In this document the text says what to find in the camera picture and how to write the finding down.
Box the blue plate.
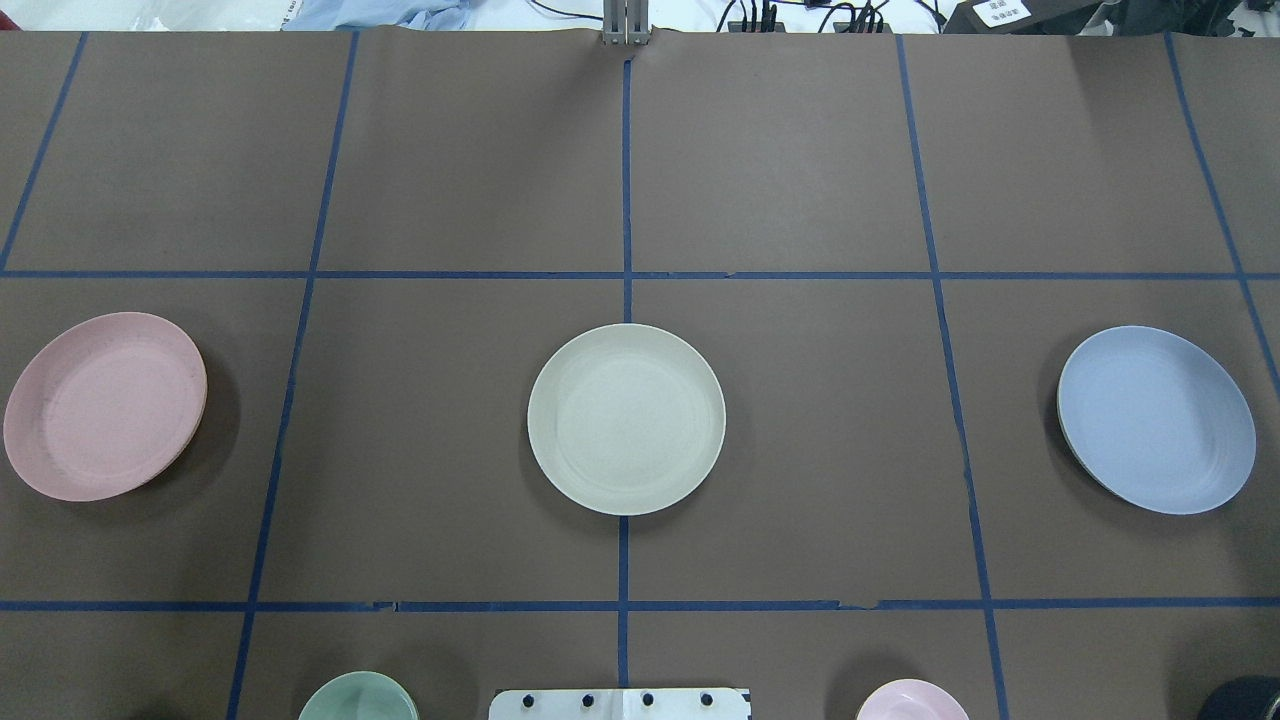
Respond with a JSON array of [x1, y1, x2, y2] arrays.
[[1055, 325, 1258, 516]]

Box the pink plate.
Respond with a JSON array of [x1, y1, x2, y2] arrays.
[[3, 311, 209, 502]]

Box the cream white plate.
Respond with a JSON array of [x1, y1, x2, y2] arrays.
[[526, 323, 727, 516]]

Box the white mounting plate with bolts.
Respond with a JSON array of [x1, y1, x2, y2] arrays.
[[488, 687, 753, 719]]

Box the pink bowl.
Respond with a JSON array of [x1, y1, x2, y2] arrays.
[[855, 678, 969, 720]]

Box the green bowl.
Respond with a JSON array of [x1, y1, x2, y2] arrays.
[[298, 671, 420, 719]]

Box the black box with label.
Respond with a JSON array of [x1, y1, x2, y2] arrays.
[[940, 1, 1124, 36]]

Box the light blue cloth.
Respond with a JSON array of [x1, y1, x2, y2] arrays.
[[282, 1, 472, 32]]

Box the black round object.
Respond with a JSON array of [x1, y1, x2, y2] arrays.
[[1196, 675, 1279, 720]]

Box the grey metal post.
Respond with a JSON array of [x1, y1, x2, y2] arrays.
[[602, 0, 652, 46]]

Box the black power strip with cables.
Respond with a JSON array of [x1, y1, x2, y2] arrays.
[[716, 0, 947, 35]]

